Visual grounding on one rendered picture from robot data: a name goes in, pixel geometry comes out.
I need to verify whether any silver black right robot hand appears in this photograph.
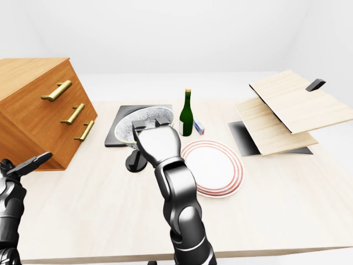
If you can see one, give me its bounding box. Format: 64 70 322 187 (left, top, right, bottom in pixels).
131 116 185 169

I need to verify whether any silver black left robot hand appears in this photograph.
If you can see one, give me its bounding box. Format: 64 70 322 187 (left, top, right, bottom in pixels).
0 151 54 183

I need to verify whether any patterned black and white bowl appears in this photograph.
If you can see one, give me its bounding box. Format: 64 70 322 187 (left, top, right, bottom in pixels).
114 106 176 152

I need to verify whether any flat dark stove plate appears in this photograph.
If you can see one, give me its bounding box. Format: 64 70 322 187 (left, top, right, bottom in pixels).
104 104 174 149

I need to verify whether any white plate with red rings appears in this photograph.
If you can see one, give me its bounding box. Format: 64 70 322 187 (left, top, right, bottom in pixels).
180 140 245 199

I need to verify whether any green wine bottle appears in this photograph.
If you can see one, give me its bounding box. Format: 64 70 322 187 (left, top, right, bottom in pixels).
179 87 194 137

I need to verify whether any small white blue box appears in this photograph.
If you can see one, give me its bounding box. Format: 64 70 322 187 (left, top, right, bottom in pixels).
192 119 206 136

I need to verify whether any wooden drawer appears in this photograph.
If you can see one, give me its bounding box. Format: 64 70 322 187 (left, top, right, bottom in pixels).
45 101 99 170
0 59 82 125
21 82 91 149

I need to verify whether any wooden cabinet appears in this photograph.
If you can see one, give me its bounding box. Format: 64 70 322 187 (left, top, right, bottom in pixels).
0 57 99 172

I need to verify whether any pale wooden two-tier rack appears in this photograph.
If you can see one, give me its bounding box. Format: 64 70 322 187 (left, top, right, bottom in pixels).
227 69 353 157

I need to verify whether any small black block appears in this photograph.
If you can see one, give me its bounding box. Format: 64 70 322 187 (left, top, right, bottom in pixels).
305 78 327 92

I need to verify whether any brass drawer handle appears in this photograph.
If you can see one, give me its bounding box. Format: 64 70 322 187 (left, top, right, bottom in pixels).
73 120 95 142
60 103 85 126
40 79 73 103

